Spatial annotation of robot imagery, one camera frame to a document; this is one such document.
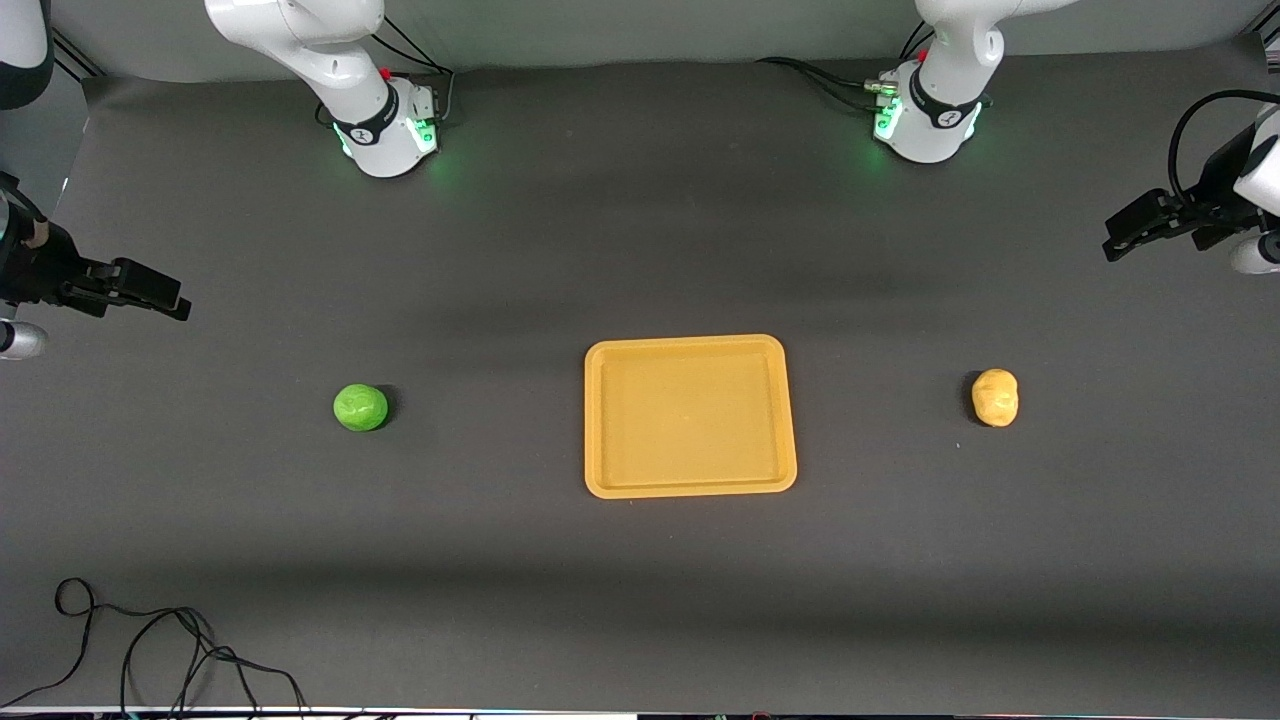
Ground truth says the thin black loose cable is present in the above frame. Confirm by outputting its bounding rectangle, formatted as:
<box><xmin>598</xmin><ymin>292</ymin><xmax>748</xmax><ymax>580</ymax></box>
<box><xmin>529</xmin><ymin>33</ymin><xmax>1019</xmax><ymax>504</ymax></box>
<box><xmin>0</xmin><ymin>578</ymin><xmax>311</xmax><ymax>720</ymax></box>

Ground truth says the black right arm base cable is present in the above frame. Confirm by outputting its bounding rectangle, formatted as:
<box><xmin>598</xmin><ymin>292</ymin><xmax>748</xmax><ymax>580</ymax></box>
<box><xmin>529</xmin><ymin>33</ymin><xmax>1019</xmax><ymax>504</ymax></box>
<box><xmin>316</xmin><ymin>14</ymin><xmax>457</xmax><ymax>129</ymax></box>

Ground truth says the dark grey table mat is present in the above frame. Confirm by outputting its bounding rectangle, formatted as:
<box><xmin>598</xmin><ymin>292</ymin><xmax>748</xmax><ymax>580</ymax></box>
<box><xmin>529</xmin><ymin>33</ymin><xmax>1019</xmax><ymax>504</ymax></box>
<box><xmin>0</xmin><ymin>42</ymin><xmax>1280</xmax><ymax>714</ymax></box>

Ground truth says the yellow potato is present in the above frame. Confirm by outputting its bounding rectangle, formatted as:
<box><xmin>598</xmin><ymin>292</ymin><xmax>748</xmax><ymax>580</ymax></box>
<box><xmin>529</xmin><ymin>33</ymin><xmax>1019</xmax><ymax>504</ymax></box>
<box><xmin>971</xmin><ymin>368</ymin><xmax>1020</xmax><ymax>428</ymax></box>

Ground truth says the yellow plastic tray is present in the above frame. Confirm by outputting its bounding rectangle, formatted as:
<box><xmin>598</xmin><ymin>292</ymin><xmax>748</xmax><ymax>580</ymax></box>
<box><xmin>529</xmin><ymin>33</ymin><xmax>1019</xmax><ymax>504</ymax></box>
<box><xmin>584</xmin><ymin>334</ymin><xmax>798</xmax><ymax>499</ymax></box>

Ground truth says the green apple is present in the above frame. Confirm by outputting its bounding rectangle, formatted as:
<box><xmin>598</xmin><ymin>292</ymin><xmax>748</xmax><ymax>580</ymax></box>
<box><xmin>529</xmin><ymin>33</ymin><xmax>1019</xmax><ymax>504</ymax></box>
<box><xmin>333</xmin><ymin>384</ymin><xmax>390</xmax><ymax>433</ymax></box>

